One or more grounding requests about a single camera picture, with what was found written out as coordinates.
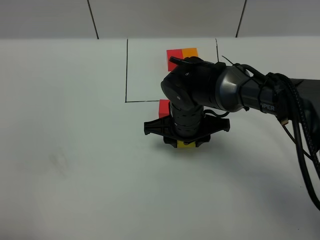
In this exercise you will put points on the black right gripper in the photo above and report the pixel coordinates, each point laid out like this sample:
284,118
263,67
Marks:
198,131

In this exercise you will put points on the yellow cube block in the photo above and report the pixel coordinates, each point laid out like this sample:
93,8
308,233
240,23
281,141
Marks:
182,144

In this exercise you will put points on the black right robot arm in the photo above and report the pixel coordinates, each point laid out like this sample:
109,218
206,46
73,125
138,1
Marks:
195,86

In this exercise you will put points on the template red cube block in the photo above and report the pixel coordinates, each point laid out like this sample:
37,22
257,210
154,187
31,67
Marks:
175,53

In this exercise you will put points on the template orange cube block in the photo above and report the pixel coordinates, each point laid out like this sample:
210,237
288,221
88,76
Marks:
189,52

